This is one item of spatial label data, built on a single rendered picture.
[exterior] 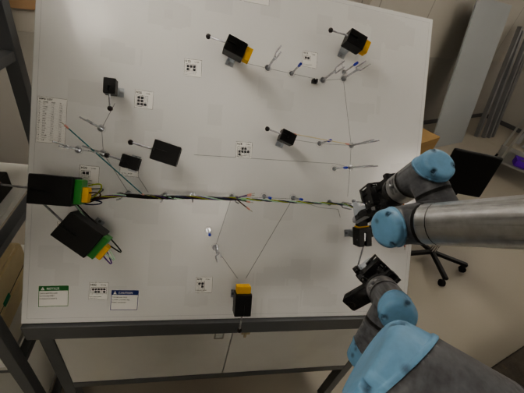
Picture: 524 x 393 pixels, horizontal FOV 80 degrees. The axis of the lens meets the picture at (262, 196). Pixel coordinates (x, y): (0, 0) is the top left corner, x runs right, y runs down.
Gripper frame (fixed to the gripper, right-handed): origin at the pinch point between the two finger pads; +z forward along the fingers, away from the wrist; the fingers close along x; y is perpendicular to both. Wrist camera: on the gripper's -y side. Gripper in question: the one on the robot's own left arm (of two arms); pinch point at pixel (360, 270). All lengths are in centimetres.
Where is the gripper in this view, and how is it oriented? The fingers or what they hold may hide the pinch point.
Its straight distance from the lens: 104.6
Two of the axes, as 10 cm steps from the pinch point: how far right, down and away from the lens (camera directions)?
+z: 1.3, -0.7, 9.9
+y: 6.8, -7.2, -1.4
